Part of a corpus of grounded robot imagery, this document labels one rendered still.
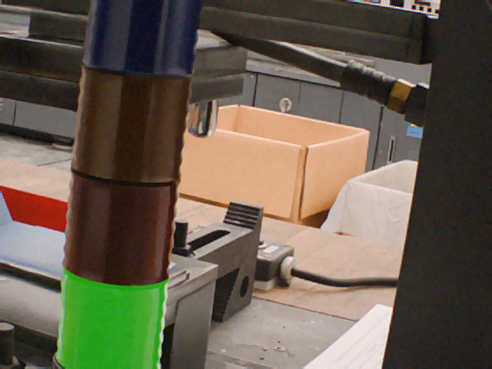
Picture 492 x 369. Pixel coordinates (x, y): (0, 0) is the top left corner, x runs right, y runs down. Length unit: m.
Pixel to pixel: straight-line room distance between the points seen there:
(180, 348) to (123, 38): 0.41
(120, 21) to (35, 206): 0.67
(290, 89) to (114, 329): 5.08
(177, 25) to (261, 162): 2.61
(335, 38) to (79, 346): 0.25
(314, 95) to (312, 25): 4.82
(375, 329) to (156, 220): 0.58
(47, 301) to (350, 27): 0.24
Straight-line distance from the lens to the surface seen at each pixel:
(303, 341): 0.86
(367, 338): 0.88
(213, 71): 0.66
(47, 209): 0.98
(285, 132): 3.50
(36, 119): 6.26
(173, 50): 0.33
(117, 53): 0.33
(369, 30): 0.53
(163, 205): 0.34
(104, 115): 0.33
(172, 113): 0.33
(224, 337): 0.84
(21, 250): 0.70
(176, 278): 0.67
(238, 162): 2.97
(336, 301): 0.97
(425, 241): 0.51
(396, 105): 0.65
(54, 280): 0.65
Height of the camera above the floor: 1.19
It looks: 12 degrees down
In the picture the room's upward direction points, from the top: 7 degrees clockwise
